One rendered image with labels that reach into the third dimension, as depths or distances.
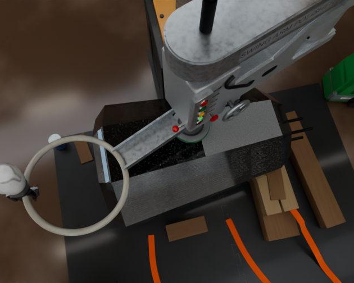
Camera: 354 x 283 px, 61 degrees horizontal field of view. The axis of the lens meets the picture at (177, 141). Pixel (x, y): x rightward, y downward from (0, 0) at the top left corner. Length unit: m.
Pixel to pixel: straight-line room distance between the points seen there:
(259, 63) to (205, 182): 0.81
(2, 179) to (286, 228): 1.92
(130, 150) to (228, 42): 0.82
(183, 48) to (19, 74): 2.37
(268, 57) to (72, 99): 1.95
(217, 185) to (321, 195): 1.04
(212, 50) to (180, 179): 0.98
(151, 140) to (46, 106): 1.54
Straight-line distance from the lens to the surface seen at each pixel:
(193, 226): 2.33
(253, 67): 1.28
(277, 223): 2.45
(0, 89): 3.15
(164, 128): 1.54
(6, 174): 1.24
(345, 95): 2.92
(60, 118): 2.81
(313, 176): 2.61
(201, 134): 1.69
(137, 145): 1.54
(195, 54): 0.91
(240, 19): 1.00
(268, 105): 1.87
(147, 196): 1.77
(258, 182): 2.33
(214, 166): 1.75
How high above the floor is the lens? 2.46
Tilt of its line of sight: 74 degrees down
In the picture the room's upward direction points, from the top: 2 degrees clockwise
